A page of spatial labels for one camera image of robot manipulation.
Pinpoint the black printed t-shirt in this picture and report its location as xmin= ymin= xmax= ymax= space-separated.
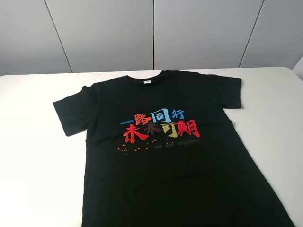
xmin=53 ymin=70 xmax=293 ymax=227

